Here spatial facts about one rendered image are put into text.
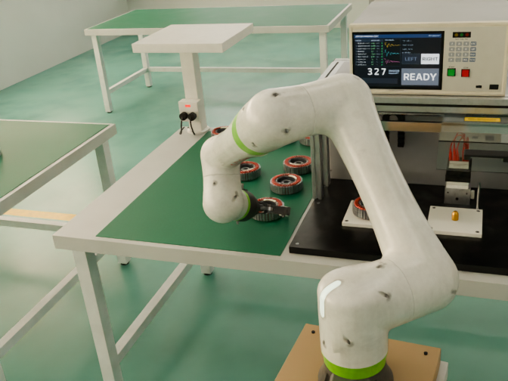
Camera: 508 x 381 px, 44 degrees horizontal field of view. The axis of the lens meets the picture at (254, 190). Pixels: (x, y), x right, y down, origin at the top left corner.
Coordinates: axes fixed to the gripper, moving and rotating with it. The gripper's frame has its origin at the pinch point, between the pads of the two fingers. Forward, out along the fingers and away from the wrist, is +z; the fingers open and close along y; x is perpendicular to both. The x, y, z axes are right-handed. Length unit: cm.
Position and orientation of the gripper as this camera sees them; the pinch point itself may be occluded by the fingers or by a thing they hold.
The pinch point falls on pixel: (266, 209)
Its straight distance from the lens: 201.4
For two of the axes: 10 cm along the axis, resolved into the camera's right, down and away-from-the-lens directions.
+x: -1.1, 9.9, -0.4
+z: 3.6, 0.8, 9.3
